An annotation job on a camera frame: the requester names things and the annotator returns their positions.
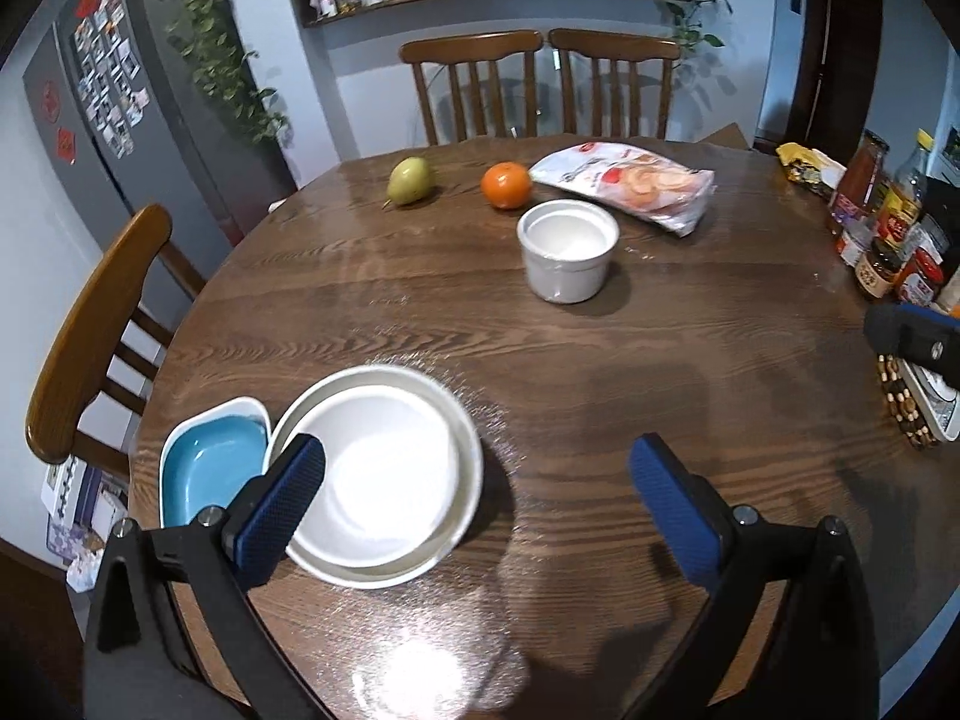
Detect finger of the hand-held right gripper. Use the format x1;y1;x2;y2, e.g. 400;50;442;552
862;304;960;391

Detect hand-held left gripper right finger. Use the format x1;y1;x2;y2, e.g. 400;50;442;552
622;433;881;720

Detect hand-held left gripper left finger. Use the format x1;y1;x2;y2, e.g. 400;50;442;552
86;431;328;720

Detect blue square dish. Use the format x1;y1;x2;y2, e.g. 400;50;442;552
159;396;272;530

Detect red-lidded jar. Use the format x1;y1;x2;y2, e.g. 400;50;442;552
896;247;944;308

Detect wooden beaded trivet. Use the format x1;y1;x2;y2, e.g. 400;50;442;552
876;352;935;451

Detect brown jar with label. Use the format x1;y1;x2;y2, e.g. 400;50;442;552
855;240;905;298

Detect yellow-capped oil bottle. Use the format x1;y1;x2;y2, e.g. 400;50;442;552
874;129;935;248

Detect red sauce bottle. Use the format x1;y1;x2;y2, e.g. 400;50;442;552
829;129;891;237

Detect yellow snack packet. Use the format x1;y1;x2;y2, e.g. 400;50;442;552
775;142;848;200

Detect white plastic packet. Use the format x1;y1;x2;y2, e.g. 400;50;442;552
66;547;104;592

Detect purple box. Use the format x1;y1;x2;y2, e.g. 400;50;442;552
46;517;100;565

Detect white box with black print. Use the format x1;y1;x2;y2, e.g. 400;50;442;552
41;461;91;518

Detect white ramekin cup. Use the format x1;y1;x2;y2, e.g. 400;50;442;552
516;199;622;305

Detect wooden curved-back chair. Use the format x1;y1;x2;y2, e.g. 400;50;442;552
25;202;207;466

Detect dark wooden door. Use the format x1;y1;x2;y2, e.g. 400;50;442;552
784;0;884;145

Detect white red snack bag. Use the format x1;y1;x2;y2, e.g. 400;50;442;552
529;141;717;238

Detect green pear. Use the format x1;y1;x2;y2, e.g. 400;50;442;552
384;156;437;209

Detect orange fruit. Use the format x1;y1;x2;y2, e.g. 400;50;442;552
480;161;535;211

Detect grey refrigerator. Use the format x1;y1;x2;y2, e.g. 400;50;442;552
22;0;301;248

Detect wooden slat-back chair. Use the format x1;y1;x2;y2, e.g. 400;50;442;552
547;28;682;140
399;30;545;145

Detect cluster of fridge photos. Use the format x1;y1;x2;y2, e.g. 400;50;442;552
69;0;151;160

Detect trailing green plant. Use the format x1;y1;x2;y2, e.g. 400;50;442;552
131;0;293;145

